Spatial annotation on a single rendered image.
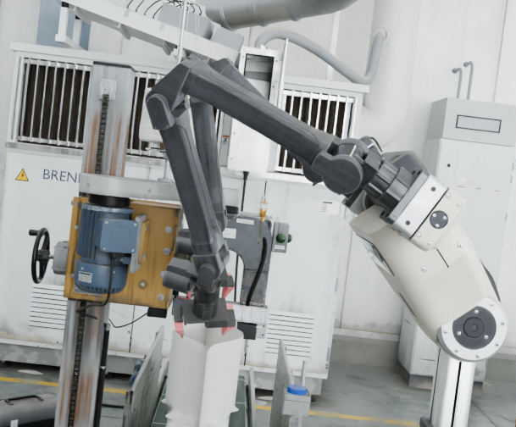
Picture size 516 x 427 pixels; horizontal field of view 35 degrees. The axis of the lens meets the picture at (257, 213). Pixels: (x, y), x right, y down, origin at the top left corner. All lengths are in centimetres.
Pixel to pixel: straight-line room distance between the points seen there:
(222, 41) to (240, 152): 71
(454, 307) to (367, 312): 489
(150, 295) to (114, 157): 44
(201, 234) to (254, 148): 301
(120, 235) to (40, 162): 313
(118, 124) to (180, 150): 94
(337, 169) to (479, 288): 48
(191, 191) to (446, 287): 58
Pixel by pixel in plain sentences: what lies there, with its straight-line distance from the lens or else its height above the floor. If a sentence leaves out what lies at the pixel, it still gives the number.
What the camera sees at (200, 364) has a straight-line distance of 210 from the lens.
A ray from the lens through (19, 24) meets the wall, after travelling 683.
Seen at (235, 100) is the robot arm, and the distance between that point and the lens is 157.
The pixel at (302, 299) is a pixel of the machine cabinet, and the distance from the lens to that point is 530.
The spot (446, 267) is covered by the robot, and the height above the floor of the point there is 133.
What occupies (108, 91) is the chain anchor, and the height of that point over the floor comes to 167.
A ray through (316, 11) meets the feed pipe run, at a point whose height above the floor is 245.
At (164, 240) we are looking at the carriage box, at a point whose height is 124.
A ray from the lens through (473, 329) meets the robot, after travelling 187.
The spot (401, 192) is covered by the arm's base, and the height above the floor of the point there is 148.
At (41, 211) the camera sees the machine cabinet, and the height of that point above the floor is 105.
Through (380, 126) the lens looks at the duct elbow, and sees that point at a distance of 560.
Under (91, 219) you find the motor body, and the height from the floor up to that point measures 129.
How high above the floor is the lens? 149
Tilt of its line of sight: 3 degrees down
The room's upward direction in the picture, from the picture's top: 7 degrees clockwise
